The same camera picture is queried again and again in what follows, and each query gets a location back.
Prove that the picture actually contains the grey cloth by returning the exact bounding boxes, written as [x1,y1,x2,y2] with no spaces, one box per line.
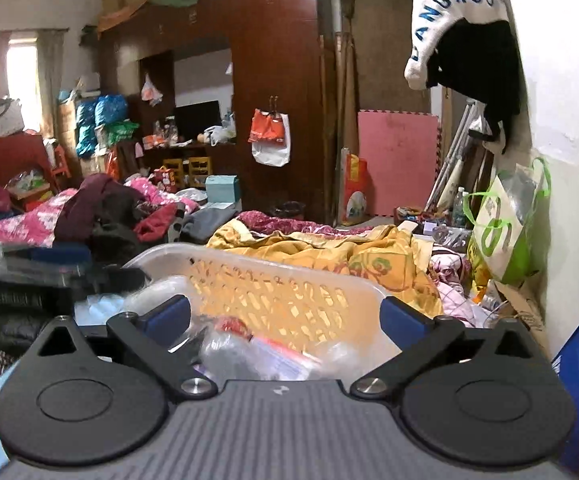
[180,205,236,246]

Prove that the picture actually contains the yellow patterned blanket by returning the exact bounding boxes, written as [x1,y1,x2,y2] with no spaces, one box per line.
[204,222,445,321]

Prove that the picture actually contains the dark wooden wardrobe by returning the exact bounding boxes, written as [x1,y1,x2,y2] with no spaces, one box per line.
[97,0,333,226]

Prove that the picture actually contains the pink floral blanket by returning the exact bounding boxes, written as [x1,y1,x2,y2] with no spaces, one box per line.
[0,189,78,247]

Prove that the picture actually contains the black television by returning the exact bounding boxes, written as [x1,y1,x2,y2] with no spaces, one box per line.
[174,100,221,142]

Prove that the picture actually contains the red and yellow bag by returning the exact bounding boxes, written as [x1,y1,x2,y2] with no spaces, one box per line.
[343,152,370,225]

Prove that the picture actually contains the black hanging garment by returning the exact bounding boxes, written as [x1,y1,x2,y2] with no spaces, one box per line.
[427,17,523,156]

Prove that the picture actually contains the green and white tote bag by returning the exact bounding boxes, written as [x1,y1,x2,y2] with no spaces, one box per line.
[464,157,553,286]

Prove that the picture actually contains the clear plastic bag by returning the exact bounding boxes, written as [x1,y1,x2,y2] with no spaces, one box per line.
[190,315,370,383]

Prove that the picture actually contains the translucent plastic basket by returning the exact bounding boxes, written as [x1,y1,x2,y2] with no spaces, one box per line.
[122,242,405,363]

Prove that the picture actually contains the pile of dark clothes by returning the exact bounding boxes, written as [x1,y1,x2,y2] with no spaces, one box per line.
[54,174,180,261]

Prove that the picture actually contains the clear plastic bottle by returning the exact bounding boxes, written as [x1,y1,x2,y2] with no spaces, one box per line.
[452,187,469,228]

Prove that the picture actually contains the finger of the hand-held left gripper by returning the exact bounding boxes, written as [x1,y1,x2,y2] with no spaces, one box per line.
[72,266,145,293]

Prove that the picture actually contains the small white plastic bag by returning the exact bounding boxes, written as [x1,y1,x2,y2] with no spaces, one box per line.
[141,72,164,107]

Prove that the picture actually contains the orange and white shopping bag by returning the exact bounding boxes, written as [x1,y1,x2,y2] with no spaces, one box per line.
[248,108,291,167]

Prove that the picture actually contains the pink foam mat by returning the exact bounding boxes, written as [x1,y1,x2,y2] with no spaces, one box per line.
[357,110,443,218]

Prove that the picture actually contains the window curtain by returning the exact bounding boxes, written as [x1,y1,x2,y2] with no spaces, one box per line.
[37,30,66,138]

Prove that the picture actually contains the yellow wooden stool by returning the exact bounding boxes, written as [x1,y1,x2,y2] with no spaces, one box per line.
[162,158,184,188]
[188,156,214,188]

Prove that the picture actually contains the teal cardboard box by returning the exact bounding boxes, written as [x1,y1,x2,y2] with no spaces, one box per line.
[204,175,243,211]

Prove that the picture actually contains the pink patterned cloth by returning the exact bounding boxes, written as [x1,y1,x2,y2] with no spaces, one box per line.
[428,252,487,322]

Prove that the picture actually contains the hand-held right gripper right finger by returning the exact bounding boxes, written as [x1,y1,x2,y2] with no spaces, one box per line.
[350,296,537,400]

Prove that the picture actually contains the metal crutches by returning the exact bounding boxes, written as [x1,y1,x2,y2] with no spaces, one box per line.
[427,99,483,213]

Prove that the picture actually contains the maroon blanket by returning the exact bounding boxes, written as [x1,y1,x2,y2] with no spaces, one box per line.
[237,210,375,237]

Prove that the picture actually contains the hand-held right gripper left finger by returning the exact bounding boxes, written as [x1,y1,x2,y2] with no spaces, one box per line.
[34,295,218,402]

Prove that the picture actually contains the white lettered hanging garment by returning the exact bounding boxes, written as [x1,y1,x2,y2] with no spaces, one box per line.
[403,0,515,91]

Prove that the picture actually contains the blue plastic sacks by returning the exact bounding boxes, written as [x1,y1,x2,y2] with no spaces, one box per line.
[74,94,130,157]

